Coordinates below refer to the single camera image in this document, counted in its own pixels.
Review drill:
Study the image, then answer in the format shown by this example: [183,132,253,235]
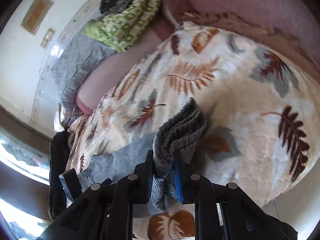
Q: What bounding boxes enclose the black jacket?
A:
[48,131,71,220]

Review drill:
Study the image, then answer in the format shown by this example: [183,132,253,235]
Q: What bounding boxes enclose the beige wall switch plate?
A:
[40,28,55,48]

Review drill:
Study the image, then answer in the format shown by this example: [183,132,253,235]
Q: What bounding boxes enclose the grey quilted pillow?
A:
[50,33,117,111]

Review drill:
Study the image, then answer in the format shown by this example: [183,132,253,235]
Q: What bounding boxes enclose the pink sofa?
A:
[75,0,319,114]

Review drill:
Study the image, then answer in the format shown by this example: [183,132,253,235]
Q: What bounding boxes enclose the grey denim pants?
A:
[78,98,207,218]

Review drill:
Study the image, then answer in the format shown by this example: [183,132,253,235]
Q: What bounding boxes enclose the leaf pattern fleece blanket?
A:
[67,22,319,239]

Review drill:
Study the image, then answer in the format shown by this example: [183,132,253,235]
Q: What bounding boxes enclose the green patterned folded blanket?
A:
[82,0,161,51]

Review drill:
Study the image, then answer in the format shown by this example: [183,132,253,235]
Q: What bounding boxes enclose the cream cloth bundle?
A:
[54,103,68,132]

